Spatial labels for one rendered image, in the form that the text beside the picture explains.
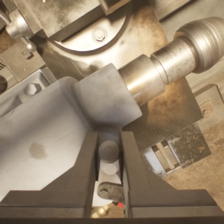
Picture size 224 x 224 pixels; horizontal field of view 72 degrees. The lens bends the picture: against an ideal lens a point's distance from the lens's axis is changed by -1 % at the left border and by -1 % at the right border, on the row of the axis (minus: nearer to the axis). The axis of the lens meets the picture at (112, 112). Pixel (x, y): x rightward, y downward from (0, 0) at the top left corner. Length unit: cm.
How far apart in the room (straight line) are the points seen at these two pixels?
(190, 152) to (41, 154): 52
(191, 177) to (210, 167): 22
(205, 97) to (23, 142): 53
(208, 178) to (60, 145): 188
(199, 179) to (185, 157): 135
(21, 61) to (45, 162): 38
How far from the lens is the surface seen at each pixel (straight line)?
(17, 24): 41
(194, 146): 64
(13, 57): 59
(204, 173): 198
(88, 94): 25
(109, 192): 29
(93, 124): 25
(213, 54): 30
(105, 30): 44
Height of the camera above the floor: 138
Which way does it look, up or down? 75 degrees down
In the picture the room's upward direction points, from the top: 179 degrees clockwise
